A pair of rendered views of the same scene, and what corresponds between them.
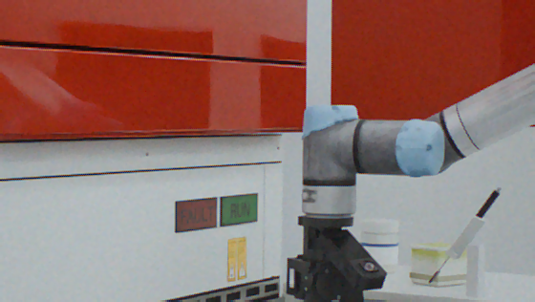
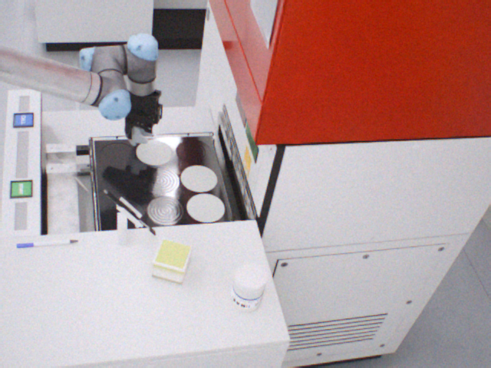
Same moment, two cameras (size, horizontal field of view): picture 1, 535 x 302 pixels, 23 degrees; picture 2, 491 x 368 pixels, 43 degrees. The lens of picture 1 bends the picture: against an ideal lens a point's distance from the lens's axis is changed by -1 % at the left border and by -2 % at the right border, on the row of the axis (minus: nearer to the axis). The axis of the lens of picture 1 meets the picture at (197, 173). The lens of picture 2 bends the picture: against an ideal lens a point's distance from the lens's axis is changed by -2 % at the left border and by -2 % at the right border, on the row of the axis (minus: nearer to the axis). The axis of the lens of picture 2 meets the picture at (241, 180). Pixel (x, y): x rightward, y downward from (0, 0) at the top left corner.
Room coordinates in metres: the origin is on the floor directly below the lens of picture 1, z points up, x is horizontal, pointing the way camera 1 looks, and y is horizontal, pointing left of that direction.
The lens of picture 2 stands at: (2.82, -1.03, 2.18)
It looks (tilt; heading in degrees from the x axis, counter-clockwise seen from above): 46 degrees down; 127
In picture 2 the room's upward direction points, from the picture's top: 12 degrees clockwise
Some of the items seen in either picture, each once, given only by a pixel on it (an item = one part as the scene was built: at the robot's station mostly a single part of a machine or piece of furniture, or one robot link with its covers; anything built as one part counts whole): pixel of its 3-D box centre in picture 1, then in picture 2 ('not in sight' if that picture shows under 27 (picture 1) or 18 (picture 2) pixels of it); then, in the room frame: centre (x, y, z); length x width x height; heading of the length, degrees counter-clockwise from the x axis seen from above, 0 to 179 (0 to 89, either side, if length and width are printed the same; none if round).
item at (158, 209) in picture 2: not in sight; (160, 181); (1.93, -0.22, 0.90); 0.34 x 0.34 x 0.01; 58
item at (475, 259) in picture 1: (466, 254); (129, 221); (2.08, -0.44, 1.03); 0.06 x 0.04 x 0.13; 58
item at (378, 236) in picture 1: (378, 246); (248, 287); (2.37, -0.34, 1.01); 0.07 x 0.07 x 0.10
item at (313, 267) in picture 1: (324, 258); (143, 106); (1.80, -0.18, 1.06); 0.09 x 0.08 x 0.12; 28
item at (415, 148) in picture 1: (403, 148); (103, 66); (1.76, -0.28, 1.21); 0.11 x 0.11 x 0.08; 64
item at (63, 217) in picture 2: not in sight; (63, 199); (1.80, -0.45, 0.87); 0.36 x 0.08 x 0.03; 148
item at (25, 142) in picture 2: not in sight; (24, 172); (1.68, -0.49, 0.89); 0.55 x 0.09 x 0.14; 148
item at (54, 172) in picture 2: not in sight; (61, 171); (1.74, -0.41, 0.89); 0.08 x 0.03 x 0.03; 58
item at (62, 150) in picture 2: not in sight; (60, 151); (1.67, -0.37, 0.89); 0.08 x 0.03 x 0.03; 58
